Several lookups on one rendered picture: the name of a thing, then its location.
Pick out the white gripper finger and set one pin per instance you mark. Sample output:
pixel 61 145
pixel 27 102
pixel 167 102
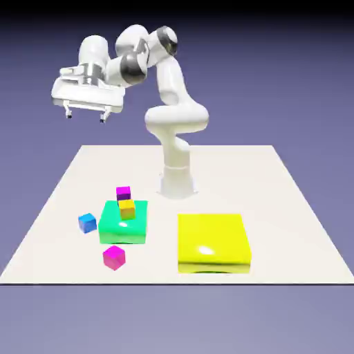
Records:
pixel 105 114
pixel 67 108

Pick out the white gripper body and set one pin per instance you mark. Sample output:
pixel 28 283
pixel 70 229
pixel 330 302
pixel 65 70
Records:
pixel 88 95

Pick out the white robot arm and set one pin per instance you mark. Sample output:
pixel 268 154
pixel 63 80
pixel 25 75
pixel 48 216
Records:
pixel 171 91

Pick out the small magenta cube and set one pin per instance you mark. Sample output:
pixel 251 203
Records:
pixel 123 191

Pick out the small yellow cube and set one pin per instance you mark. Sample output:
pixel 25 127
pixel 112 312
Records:
pixel 127 209

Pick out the small blue cube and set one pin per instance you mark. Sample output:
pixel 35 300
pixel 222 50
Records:
pixel 87 223

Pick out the small pink cube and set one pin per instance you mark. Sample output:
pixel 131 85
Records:
pixel 113 257

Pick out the large green box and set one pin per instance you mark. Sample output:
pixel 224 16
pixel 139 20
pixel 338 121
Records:
pixel 116 232

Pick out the large yellow box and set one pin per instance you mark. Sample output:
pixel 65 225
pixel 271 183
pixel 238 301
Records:
pixel 213 240

